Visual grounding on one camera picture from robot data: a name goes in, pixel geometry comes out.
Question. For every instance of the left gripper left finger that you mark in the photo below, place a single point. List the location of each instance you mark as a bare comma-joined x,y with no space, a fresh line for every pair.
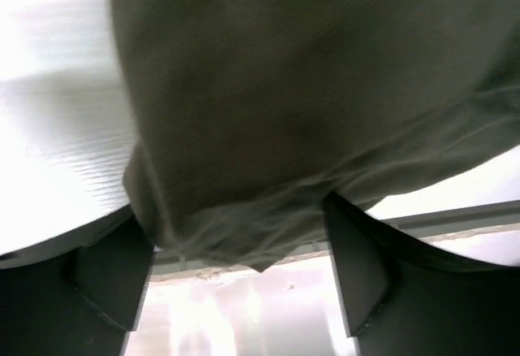
77,294

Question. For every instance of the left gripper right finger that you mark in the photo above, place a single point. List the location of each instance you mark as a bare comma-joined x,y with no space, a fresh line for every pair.
404,297

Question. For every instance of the olive green shorts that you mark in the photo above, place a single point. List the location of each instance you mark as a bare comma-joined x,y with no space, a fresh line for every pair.
249,112

